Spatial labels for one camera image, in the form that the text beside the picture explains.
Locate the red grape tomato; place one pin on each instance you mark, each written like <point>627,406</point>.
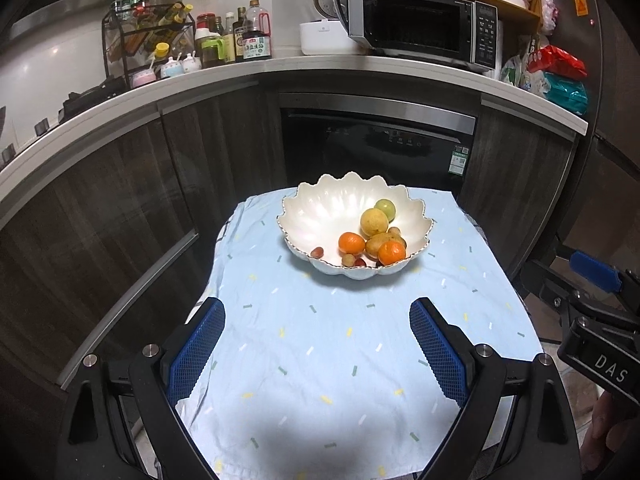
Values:
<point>317,251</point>
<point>360,262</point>

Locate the white box appliance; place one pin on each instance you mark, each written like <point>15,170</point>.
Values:
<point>325,37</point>

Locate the teal snack bag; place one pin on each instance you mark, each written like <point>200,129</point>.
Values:
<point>565,92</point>

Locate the black gas stove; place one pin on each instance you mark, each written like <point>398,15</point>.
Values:
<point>92,95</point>

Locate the white kitchen countertop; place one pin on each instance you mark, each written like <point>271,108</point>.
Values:
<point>400,72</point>

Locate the white condiment jar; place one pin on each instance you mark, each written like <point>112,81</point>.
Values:
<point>191,62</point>

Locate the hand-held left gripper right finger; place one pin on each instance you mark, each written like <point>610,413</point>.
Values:
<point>440,355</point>

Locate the clear plastic bag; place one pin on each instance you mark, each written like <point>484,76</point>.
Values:
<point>512,72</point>

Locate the blue condiment jar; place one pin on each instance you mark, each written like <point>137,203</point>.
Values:
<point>170,67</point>

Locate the dark refrigerator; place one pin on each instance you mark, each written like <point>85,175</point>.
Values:
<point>600,160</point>

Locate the person's right hand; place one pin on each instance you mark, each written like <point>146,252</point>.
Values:
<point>602,430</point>

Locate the green apple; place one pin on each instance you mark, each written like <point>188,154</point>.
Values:
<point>386,208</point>

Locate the red-lid jar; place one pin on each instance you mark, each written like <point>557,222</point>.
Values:
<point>205,20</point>

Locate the yellow-lid bottle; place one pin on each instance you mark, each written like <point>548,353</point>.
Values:
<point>161,52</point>

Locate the white scalloped ceramic bowl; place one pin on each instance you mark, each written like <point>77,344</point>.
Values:
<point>320,210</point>

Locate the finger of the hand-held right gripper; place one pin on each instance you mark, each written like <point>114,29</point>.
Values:
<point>592,265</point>
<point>550,285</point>

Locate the grey striped cloth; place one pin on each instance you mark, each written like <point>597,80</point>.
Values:
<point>474,225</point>

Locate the black built-in dishwasher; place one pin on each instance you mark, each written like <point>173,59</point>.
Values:
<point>350,150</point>

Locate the brown potato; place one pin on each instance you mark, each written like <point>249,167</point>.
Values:
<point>374,246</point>

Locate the dark wood base cabinet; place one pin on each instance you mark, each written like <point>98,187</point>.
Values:
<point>515,170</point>

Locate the yellow lemon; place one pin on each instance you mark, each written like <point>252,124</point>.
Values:
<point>374,222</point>

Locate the large soy sauce bottle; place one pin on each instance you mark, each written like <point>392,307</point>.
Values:
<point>257,35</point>

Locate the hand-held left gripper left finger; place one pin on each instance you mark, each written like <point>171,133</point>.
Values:
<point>195,350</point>

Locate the orange mandarin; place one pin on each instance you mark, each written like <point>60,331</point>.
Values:
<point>351,243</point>
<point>391,253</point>

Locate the red snack bag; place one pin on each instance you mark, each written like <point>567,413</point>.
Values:
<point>557,65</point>

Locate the pink condiment jar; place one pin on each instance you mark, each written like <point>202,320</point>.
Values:
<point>142,78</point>

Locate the black microwave oven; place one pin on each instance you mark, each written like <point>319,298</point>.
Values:
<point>425,20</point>

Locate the row of condiment bottles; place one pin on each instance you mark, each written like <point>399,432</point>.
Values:
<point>175,15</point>

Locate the green oil jug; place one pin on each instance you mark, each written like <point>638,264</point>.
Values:
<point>210,50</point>

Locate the pink and white plastic bag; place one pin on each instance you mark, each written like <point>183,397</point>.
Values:
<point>547,7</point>

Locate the light blue patterned tablecloth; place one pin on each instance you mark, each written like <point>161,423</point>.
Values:
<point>325,350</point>

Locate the dark sauce bottle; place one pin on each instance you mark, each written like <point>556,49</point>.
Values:
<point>229,37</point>

